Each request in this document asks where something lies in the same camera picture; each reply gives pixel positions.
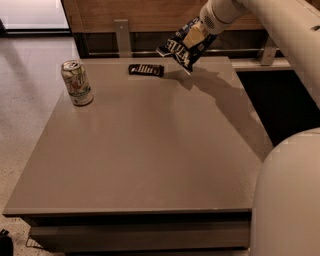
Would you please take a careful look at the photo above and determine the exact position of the black object on floor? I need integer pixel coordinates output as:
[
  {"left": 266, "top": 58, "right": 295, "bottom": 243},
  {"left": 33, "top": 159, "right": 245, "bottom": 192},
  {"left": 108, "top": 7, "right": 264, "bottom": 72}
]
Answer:
[{"left": 0, "top": 229, "right": 14, "bottom": 256}]

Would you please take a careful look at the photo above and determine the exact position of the metal bracket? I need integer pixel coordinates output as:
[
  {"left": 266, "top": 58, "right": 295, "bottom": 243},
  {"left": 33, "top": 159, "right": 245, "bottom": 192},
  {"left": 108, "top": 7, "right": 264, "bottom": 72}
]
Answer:
[
  {"left": 257, "top": 36, "right": 278, "bottom": 66},
  {"left": 114, "top": 19, "right": 132, "bottom": 58}
]

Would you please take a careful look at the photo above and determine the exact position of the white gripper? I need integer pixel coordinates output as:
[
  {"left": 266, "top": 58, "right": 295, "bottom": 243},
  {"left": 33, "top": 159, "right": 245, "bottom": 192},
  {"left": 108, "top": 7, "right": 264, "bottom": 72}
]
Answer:
[{"left": 183, "top": 0, "right": 248, "bottom": 48}]

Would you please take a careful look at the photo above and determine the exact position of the black rxbar chocolate bar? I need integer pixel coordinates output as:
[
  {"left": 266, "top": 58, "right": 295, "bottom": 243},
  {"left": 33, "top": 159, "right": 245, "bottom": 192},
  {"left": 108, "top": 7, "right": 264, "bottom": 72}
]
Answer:
[{"left": 128, "top": 64, "right": 164, "bottom": 77}]

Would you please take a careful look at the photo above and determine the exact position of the grey table with drawer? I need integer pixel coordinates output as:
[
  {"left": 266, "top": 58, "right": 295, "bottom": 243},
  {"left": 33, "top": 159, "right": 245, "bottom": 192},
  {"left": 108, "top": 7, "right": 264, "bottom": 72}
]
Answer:
[{"left": 4, "top": 57, "right": 272, "bottom": 254}]

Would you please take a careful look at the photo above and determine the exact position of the left metal bracket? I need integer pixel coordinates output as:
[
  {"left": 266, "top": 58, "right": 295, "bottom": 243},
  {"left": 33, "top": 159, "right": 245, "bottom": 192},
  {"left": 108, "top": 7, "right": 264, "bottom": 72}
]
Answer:
[{"left": 114, "top": 19, "right": 132, "bottom": 58}]

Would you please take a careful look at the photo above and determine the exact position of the blue kettle chip bag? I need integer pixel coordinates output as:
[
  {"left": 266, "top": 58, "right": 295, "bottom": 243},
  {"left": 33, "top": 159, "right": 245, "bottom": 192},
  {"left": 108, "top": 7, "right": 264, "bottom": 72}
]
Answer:
[{"left": 156, "top": 17, "right": 216, "bottom": 74}]

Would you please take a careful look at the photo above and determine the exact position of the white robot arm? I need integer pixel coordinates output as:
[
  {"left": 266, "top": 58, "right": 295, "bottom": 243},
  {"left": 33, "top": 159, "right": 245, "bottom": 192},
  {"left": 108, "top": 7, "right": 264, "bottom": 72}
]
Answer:
[{"left": 186, "top": 0, "right": 320, "bottom": 256}]

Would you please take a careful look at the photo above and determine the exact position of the right metal bracket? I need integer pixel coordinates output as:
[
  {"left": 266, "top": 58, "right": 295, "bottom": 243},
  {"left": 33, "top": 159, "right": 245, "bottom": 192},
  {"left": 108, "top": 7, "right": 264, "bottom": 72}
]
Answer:
[{"left": 257, "top": 36, "right": 278, "bottom": 66}]

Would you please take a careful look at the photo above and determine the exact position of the white green soda can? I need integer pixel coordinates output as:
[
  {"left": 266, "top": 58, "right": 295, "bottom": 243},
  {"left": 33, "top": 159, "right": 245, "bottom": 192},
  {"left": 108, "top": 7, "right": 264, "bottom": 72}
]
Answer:
[{"left": 61, "top": 60, "right": 94, "bottom": 106}]

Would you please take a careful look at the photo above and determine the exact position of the wooden wall panel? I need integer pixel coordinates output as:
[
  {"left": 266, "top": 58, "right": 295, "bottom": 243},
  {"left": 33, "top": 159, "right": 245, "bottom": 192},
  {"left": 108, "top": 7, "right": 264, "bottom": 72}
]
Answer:
[{"left": 61, "top": 0, "right": 320, "bottom": 34}]

